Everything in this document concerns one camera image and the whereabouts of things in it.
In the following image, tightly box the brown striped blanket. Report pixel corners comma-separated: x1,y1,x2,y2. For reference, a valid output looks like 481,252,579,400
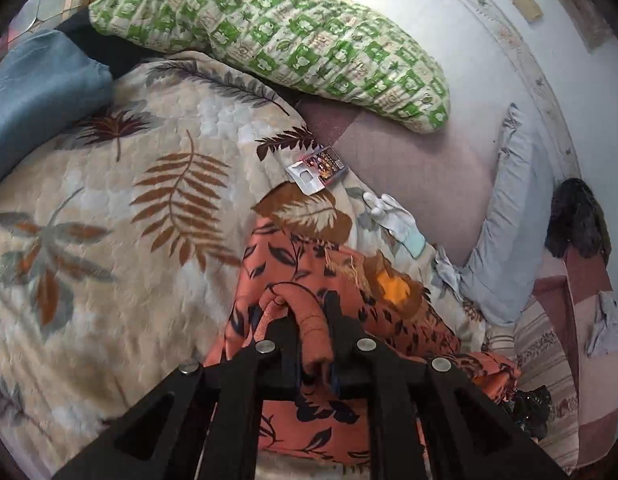
484,245,618,476

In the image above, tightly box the cream leaf print blanket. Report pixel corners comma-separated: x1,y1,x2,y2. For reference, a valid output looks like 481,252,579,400
0,52,490,480

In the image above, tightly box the dark furry item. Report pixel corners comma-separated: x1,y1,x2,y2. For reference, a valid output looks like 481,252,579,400
544,177,612,266

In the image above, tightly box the black cloth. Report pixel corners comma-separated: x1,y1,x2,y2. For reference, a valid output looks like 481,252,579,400
54,7,155,81

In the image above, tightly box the white glove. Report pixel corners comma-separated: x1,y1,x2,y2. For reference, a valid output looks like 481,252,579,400
361,191,430,261

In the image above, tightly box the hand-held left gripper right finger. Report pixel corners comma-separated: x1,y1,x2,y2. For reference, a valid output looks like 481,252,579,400
323,291,570,480

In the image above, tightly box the grey cloth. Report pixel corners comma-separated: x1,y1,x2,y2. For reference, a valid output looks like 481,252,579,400
584,290,618,358

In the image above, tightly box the pink bedsheet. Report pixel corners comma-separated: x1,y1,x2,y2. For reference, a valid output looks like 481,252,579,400
294,97,497,266

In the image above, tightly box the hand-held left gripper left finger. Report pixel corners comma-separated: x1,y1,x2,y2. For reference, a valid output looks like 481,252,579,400
51,310,304,480

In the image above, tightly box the blue cloth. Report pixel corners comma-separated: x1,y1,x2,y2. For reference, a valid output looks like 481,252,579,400
0,27,114,193

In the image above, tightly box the light blue pillowcase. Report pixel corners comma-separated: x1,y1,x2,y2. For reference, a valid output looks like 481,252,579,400
431,102,555,326

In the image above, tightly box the black object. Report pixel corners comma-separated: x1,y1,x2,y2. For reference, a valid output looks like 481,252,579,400
509,385,552,441

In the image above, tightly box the wooden wall block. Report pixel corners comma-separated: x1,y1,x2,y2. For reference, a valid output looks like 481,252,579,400
512,0,545,23

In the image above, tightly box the orange black floral garment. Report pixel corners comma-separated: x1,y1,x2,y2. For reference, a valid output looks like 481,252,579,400
204,215,522,476

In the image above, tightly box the green patterned pillow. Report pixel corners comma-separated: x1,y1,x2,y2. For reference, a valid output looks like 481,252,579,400
88,0,451,134

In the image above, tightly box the small colourful card packet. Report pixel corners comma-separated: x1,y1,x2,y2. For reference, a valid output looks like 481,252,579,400
286,145,347,195

